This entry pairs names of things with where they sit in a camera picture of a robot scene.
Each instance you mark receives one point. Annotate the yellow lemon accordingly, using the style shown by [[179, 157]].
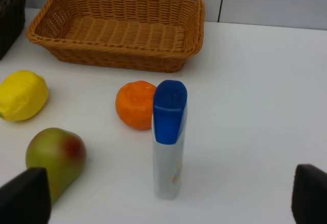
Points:
[[23, 95]]

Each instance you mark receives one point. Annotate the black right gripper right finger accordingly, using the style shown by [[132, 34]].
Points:
[[309, 195]]

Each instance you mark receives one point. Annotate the green red pear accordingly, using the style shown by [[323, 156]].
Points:
[[62, 153]]

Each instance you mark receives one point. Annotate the dark brown wicker basket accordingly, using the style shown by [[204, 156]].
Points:
[[12, 22]]

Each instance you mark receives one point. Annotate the orange wicker basket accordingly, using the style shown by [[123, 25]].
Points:
[[146, 35]]

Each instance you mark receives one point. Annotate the orange fruit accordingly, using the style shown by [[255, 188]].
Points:
[[134, 104]]

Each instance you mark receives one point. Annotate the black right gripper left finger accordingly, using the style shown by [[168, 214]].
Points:
[[26, 198]]

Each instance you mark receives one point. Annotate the white bottle blue cap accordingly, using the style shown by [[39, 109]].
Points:
[[169, 118]]

